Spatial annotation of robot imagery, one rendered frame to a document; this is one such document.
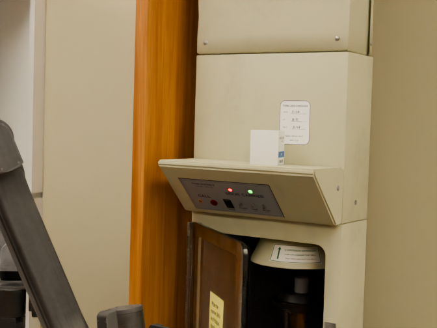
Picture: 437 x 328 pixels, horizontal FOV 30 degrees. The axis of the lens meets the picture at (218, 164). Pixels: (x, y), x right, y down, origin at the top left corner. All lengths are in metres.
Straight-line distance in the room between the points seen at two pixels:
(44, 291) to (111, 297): 1.14
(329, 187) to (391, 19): 0.60
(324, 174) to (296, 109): 0.17
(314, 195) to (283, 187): 0.06
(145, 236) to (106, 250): 0.75
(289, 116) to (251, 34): 0.17
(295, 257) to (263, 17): 0.45
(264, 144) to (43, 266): 0.45
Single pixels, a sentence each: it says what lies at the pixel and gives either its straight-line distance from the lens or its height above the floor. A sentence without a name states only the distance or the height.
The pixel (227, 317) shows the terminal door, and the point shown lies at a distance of 1.39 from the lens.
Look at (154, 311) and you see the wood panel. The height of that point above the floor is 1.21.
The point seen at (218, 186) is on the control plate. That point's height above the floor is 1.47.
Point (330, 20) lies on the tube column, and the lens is 1.46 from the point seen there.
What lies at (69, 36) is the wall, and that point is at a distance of 2.41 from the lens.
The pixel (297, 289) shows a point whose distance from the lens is 1.61.
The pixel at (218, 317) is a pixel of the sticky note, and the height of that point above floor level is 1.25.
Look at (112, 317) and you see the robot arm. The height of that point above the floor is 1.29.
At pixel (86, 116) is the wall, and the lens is 2.35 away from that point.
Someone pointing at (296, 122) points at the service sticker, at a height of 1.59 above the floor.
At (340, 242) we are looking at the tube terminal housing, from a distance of 1.45.
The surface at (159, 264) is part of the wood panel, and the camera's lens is 1.62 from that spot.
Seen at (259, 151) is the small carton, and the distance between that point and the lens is 1.41.
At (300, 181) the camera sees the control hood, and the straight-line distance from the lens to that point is 1.36.
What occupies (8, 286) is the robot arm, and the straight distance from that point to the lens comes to 1.44.
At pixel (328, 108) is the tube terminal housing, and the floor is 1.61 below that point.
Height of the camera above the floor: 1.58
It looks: 3 degrees down
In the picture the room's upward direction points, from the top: 2 degrees clockwise
